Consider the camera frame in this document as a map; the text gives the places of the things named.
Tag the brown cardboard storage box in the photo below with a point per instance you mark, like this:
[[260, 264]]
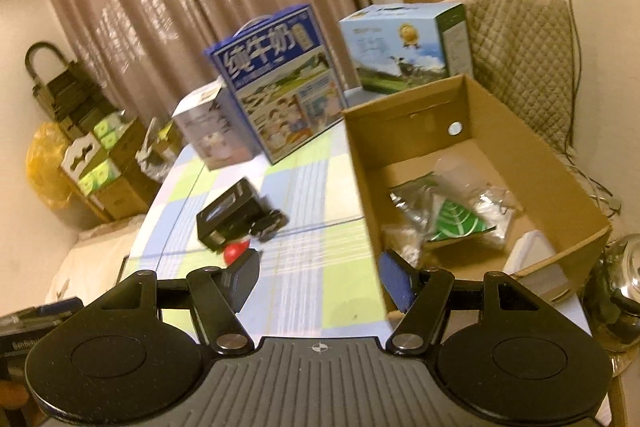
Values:
[[120, 192]]

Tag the dark blue milk carton box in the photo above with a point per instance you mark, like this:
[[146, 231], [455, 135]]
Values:
[[280, 97]]

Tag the cream floral sheet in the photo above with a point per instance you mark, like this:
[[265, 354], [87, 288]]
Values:
[[90, 257]]

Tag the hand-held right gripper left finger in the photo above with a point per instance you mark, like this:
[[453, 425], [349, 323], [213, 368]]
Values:
[[240, 279]]

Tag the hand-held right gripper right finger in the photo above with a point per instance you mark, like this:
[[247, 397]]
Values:
[[395, 279]]

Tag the yellow plastic bag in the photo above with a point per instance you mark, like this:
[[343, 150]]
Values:
[[47, 167]]

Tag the black toy car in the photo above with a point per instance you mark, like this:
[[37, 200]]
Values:
[[270, 224]]

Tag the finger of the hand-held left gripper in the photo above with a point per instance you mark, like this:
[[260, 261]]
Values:
[[40, 314]]

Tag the metal kettle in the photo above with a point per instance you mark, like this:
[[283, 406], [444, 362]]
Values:
[[620, 292]]

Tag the silver green leaf bag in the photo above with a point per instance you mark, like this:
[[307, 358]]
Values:
[[452, 219]]

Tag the row of green tissue packs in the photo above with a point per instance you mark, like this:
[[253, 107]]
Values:
[[100, 174], [107, 129]]

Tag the white humidifier box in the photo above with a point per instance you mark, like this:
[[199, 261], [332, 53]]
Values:
[[210, 132]]

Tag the white power adapter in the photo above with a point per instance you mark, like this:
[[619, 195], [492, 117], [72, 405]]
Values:
[[530, 252]]

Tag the red ball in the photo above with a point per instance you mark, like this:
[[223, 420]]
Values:
[[236, 252]]

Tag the clear plastic packet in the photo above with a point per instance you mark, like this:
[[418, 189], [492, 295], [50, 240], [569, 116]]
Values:
[[495, 207]]

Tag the quilted beige chair cover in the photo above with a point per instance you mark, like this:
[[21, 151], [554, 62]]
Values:
[[520, 57]]

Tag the clear plastic cup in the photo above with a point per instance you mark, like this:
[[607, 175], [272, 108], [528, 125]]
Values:
[[457, 169]]

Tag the small black box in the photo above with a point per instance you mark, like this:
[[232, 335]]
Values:
[[225, 217]]

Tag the light blue milk carton box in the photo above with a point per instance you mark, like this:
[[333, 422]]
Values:
[[395, 52]]

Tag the plaid tablecloth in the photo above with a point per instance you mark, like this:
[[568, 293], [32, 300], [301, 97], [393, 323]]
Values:
[[310, 267]]

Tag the small brown cardboard box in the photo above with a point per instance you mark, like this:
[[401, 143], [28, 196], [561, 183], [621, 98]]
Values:
[[165, 139]]

